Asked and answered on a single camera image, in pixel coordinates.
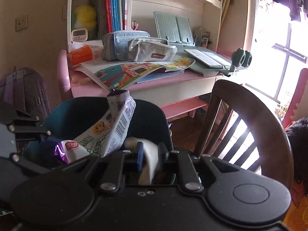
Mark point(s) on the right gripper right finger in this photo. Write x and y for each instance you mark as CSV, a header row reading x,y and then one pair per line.
x,y
162,155

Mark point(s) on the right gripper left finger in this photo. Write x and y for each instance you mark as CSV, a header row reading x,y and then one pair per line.
x,y
139,155

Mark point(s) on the dark teal trash bin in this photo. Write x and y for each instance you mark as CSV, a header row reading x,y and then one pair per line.
x,y
75,116

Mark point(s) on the purple grey backpack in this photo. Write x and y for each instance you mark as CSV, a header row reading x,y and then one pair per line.
x,y
25,89

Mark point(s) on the white purple snack bag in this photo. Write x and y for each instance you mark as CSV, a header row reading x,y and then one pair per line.
x,y
109,132

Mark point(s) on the white red-logo wrapper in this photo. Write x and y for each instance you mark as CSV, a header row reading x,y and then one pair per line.
x,y
71,151

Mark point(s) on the dark wooden chair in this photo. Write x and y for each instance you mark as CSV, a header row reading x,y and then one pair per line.
x,y
231,103

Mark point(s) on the colourful open picture book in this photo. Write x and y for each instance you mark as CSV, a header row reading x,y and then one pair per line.
x,y
120,75

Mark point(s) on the orange white tissue pack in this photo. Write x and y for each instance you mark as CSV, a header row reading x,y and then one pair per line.
x,y
84,54

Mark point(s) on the grey green notebook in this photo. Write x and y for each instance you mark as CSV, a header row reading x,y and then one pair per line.
x,y
207,63

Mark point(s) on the grey pencil case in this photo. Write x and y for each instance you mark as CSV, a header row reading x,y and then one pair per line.
x,y
146,49

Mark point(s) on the white digital timer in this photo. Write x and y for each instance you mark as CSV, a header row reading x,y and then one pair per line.
x,y
79,35

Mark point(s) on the blue denim pencil case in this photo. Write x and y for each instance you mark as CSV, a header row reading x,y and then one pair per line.
x,y
115,44

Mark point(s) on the pink white study desk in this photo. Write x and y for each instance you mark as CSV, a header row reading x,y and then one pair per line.
x,y
177,94

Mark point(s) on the green desk clamp lamp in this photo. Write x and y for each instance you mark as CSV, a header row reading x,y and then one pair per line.
x,y
240,59

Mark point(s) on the yellow plush toy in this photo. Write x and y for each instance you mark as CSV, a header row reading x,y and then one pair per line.
x,y
85,17

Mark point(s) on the red and blue books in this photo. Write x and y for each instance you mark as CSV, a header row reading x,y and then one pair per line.
x,y
113,15

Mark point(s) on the wall power outlet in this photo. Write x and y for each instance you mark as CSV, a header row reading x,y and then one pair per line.
x,y
21,23

